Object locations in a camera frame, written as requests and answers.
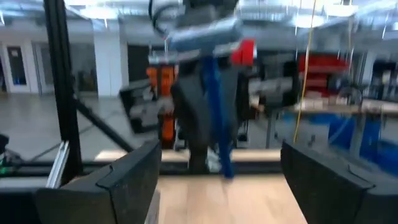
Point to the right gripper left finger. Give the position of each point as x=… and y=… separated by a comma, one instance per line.
x=130, y=193

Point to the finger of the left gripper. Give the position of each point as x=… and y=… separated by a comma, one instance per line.
x=236, y=99
x=196, y=118

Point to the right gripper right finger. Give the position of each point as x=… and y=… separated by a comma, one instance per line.
x=326, y=199

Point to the blue toothbrush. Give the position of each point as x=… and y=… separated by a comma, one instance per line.
x=214, y=109

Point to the red plastic crate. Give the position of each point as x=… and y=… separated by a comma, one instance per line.
x=244, y=53

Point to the orange storage bin rack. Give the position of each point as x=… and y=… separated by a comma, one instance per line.
x=168, y=81

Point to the blue storage crates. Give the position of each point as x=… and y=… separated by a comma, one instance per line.
x=342, y=130

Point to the wooden workbench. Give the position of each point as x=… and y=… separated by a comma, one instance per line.
x=342, y=109

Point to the black device with green light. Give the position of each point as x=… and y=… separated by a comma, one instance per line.
x=6, y=152

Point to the silver aluminium bracket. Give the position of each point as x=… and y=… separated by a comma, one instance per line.
x=59, y=165

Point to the black aluminium frame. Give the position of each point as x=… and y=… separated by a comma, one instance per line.
x=62, y=77

